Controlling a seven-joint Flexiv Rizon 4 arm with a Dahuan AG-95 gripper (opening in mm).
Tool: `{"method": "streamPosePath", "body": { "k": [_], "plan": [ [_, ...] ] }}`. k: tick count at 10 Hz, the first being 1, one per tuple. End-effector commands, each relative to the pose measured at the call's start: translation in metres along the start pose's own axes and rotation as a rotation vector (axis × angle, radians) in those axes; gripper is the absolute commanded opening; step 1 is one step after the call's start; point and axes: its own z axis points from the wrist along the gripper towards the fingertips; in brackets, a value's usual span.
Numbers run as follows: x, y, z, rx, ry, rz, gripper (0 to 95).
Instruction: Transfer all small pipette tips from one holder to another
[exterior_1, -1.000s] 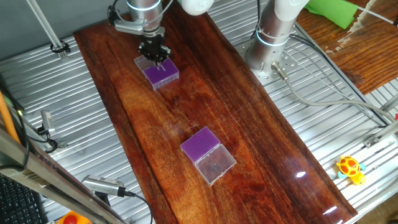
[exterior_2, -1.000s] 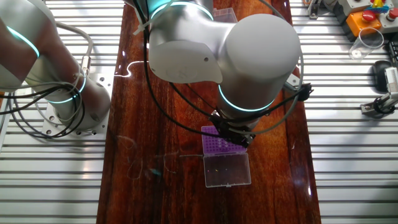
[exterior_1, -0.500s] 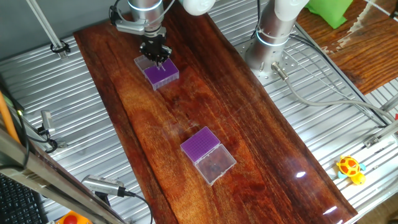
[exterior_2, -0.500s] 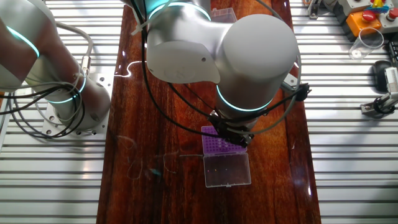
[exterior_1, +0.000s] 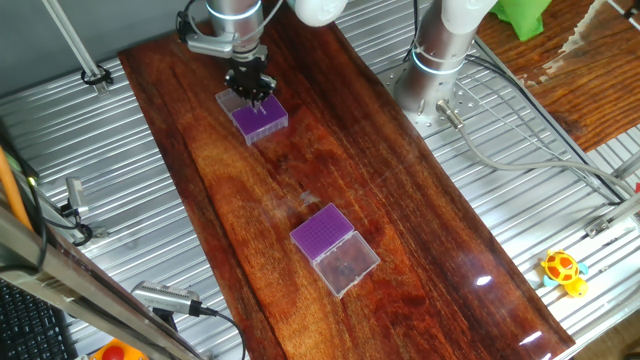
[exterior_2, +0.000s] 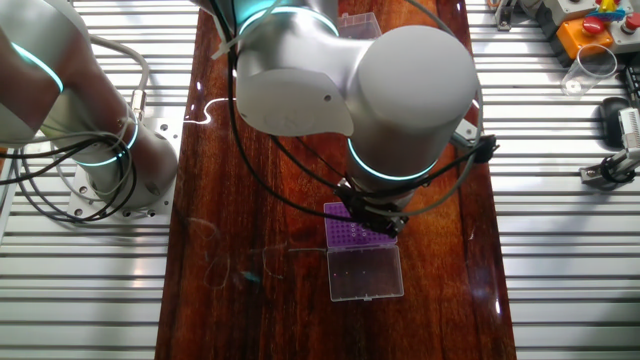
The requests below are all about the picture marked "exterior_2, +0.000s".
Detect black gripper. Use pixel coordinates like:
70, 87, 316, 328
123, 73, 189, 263
334, 183, 410, 239

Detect purple pipette tip box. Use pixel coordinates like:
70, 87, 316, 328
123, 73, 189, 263
337, 12, 384, 41
323, 201, 405, 303

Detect dark wooden board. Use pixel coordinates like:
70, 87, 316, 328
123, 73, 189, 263
154, 0, 517, 360

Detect clear plastic cup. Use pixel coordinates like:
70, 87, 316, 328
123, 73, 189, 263
560, 43, 619, 97

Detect orange emergency stop button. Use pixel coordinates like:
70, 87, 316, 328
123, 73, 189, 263
554, 16, 615, 65

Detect grey control box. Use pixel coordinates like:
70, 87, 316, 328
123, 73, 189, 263
542, 0, 599, 26

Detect black keyboard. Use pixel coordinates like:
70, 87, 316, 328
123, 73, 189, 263
619, 64, 640, 107

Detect grey box red button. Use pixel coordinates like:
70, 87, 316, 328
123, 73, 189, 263
609, 12, 640, 55

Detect colourful small toy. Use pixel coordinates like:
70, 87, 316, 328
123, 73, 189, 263
594, 0, 627, 22

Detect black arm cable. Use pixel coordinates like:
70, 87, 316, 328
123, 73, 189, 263
205, 0, 494, 224

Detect black ring clamp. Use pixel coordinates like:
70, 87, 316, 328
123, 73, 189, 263
599, 156, 637, 184

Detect aluminium corner bracket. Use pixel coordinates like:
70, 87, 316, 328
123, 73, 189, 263
493, 0, 519, 32

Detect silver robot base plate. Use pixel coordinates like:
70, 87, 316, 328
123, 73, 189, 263
67, 117, 184, 226

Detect silver ribbed camera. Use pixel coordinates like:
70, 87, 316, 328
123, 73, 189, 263
618, 106, 640, 147

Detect black base cables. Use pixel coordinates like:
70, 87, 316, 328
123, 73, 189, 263
0, 132, 140, 224

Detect grey cable with metal connector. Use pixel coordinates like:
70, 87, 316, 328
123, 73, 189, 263
87, 34, 151, 122

